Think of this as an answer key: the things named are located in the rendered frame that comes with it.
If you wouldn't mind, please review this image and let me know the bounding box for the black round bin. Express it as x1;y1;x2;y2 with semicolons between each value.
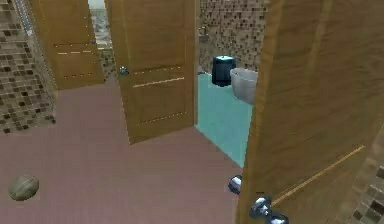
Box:
211;55;237;88

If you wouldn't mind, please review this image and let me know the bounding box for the brown wooden room door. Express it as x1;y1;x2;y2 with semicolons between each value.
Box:
235;0;384;224
105;0;200;146
29;0;106;91

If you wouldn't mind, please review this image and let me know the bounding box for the white toilet bowl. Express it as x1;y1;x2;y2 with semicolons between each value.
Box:
229;67;259;106

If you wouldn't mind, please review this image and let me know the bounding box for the grey round stone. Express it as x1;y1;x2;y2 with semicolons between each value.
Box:
7;174;40;202

